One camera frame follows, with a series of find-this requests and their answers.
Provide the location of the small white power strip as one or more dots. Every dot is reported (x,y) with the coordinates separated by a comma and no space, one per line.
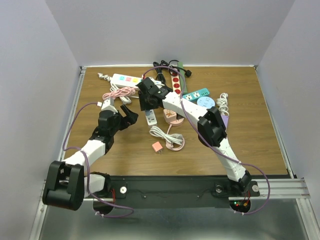
(151,120)

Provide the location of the blue round socket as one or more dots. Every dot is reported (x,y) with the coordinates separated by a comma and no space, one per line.
(206,102)

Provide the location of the white colourful power strip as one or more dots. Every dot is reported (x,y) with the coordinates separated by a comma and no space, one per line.
(122,81)

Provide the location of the purple power strip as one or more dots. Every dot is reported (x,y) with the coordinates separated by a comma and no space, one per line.
(225,119)

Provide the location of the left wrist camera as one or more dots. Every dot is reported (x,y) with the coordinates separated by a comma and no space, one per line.
(108,105)

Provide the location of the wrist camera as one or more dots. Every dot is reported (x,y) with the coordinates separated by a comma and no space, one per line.
(159,84)
(108,105)

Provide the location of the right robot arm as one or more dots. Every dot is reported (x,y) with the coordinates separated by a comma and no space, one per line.
(207,122)

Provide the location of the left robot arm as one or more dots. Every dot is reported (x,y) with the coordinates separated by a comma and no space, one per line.
(70,181)

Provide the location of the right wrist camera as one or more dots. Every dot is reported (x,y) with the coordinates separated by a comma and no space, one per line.
(159,84)

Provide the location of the pink round socket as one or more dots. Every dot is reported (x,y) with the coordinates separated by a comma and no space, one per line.
(174,121)

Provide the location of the beige red power strip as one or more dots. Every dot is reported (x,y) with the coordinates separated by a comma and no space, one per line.
(175,80)

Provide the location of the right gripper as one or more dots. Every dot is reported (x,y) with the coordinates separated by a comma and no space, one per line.
(143,106)

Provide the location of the pink cube adapter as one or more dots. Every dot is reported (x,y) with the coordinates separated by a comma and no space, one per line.
(169,115)

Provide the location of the green power strip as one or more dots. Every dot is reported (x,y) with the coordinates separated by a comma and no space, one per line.
(182,82)

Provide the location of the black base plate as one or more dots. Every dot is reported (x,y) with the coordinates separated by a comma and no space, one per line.
(171,192)

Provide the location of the pink plug adapter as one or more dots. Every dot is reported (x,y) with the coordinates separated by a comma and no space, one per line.
(157,147)

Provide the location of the teal power strip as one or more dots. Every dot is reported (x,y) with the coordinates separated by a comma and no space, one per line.
(195,95)

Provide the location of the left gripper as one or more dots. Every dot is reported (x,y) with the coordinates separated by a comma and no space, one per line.
(128,120)

